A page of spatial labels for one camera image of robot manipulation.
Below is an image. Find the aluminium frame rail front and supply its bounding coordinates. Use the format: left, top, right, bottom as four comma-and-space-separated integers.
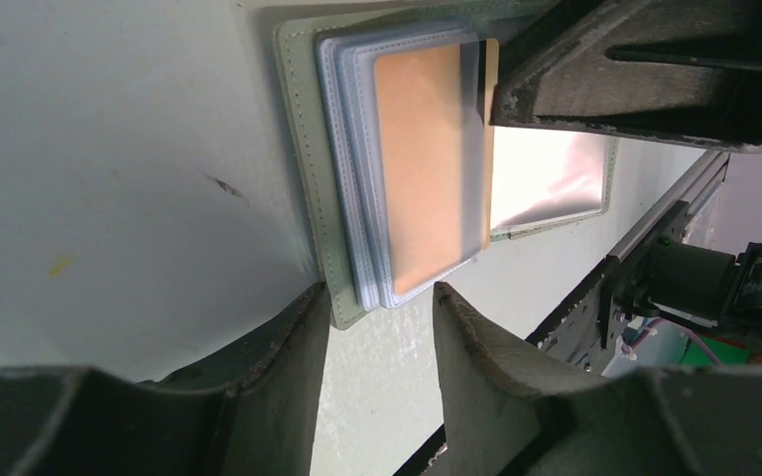
607, 151, 730, 262

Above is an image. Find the orange credit card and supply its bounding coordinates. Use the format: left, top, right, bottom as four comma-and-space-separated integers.
374, 39, 498, 301

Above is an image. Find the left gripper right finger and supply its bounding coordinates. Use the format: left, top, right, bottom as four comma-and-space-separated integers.
433, 283, 762, 475

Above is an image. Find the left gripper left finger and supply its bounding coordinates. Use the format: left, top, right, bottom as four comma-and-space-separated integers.
0, 283, 330, 475

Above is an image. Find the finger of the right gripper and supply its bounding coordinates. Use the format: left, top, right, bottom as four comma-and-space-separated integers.
491, 1, 762, 154

